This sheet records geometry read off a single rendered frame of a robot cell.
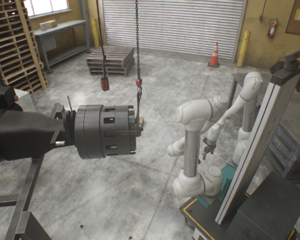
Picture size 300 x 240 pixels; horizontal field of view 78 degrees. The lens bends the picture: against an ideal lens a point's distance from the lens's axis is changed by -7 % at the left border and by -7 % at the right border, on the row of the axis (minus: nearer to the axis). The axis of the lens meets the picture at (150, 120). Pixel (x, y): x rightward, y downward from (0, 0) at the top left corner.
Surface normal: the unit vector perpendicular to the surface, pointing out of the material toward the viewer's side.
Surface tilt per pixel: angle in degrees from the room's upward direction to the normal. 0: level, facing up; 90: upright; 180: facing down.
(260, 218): 0
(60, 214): 0
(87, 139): 66
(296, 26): 90
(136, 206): 0
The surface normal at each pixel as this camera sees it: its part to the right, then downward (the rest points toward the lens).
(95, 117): 0.04, -0.49
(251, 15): -0.37, 0.55
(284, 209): 0.00, -0.81
